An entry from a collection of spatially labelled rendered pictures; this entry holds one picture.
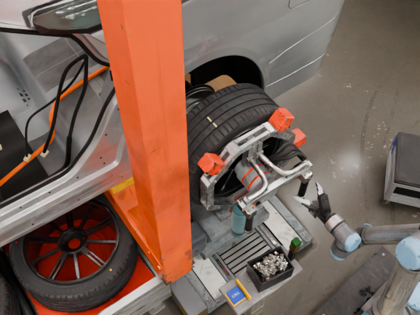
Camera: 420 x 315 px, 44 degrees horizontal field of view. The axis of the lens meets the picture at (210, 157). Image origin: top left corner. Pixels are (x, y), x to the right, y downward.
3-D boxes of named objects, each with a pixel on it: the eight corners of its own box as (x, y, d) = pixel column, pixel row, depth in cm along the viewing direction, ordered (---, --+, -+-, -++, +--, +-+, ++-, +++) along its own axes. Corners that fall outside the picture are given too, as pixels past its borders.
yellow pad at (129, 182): (123, 165, 283) (122, 159, 279) (136, 182, 277) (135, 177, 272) (100, 177, 278) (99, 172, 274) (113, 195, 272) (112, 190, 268)
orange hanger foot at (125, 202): (127, 176, 297) (119, 140, 269) (177, 245, 273) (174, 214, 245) (101, 190, 292) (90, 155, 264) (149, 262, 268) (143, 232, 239)
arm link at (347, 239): (345, 256, 245) (350, 247, 237) (327, 236, 251) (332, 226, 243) (359, 245, 249) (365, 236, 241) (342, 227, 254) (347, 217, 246)
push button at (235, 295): (237, 287, 267) (237, 285, 266) (245, 297, 264) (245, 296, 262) (225, 294, 265) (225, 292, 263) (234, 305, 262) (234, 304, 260)
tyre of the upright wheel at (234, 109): (274, 64, 264) (164, 110, 235) (305, 92, 253) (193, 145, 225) (252, 147, 315) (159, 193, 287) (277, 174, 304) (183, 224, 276)
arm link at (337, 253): (355, 254, 260) (361, 243, 250) (337, 265, 256) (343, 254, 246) (342, 239, 264) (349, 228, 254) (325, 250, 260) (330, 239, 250)
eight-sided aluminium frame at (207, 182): (279, 168, 295) (292, 105, 250) (286, 176, 292) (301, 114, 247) (199, 217, 277) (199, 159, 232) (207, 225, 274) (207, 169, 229)
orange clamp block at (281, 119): (275, 122, 254) (285, 107, 249) (285, 132, 250) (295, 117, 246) (266, 122, 248) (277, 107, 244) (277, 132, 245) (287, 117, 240)
